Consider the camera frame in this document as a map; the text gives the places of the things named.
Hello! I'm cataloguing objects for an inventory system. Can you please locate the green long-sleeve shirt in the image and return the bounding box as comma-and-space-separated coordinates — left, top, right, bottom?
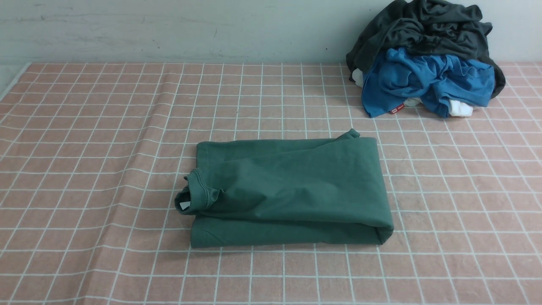
174, 129, 394, 248

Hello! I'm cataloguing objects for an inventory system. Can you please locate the blue crumpled shirt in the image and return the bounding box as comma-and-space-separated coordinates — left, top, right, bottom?
361, 48, 495, 118

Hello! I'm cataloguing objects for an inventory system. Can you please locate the pink checkered tablecloth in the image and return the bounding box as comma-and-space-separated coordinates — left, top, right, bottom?
0, 62, 542, 305

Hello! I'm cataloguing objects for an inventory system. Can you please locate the dark grey crumpled garment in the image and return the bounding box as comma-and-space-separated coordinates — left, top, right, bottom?
345, 0, 506, 98

